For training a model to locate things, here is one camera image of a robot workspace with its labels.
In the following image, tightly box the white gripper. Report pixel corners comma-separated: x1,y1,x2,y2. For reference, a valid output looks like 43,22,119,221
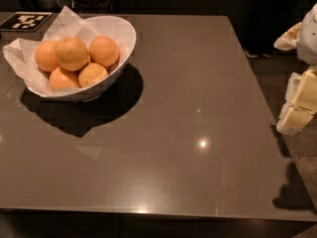
273,4,317,136

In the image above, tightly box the orange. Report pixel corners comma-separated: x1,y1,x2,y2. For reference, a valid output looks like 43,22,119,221
78,62,108,87
54,37,89,71
49,67,79,91
88,36,120,67
35,40,59,72

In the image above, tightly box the white ceramic bowl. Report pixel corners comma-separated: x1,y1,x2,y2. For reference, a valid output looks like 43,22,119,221
25,15,138,103

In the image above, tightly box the white shoe of person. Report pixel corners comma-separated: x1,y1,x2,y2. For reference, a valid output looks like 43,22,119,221
244,49,259,60

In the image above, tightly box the white paper liner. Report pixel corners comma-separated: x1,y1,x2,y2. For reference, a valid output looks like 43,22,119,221
3,7,103,101

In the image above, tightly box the black white fiducial marker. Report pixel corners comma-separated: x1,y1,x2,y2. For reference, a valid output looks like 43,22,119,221
0,12,53,32

